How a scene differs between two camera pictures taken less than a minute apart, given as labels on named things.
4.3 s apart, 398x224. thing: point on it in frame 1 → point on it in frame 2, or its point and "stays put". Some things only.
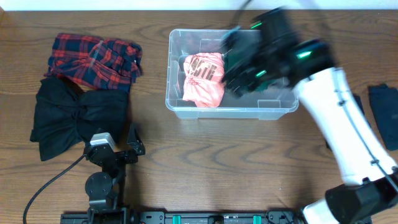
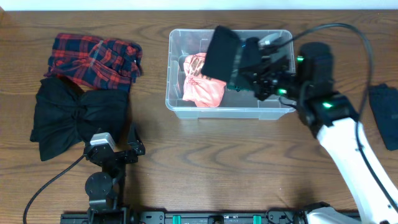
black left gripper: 116,156 stays put
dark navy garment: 384,101 stays put
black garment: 360,107 → 221,57
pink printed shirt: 204,79 stays put
